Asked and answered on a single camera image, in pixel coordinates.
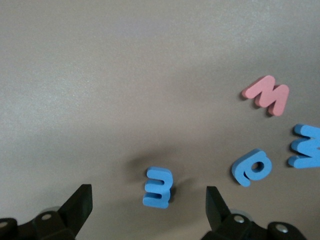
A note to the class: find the blue foam lowercase a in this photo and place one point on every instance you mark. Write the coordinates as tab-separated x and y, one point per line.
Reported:
251	175

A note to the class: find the blue foam uppercase M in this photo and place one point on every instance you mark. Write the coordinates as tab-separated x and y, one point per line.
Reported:
306	150

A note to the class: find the blue foam lowercase m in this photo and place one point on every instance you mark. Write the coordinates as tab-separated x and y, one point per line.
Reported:
158	188

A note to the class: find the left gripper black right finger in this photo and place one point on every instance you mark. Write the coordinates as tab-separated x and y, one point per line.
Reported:
216	212

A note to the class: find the pink foam lowercase m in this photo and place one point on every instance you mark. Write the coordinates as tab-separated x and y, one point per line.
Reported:
268	96

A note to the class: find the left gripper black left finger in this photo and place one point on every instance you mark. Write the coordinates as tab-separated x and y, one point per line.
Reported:
77	210

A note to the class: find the brown table cover sheet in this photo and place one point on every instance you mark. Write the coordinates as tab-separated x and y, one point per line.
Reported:
100	75

